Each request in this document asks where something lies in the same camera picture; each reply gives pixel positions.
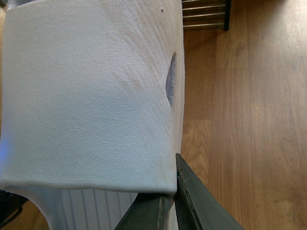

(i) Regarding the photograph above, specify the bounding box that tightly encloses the white slide sandal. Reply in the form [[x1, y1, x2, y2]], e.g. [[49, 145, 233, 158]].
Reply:
[[0, 0, 185, 230]]

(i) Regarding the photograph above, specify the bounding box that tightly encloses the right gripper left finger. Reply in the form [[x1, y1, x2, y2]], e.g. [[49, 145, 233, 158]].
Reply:
[[115, 193, 166, 230]]

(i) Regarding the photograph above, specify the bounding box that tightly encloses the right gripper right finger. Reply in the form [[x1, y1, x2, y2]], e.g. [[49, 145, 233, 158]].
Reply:
[[175, 153, 243, 230]]

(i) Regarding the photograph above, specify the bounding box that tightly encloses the black metal shoe rack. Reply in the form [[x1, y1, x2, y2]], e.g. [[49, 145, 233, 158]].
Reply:
[[182, 0, 232, 31]]

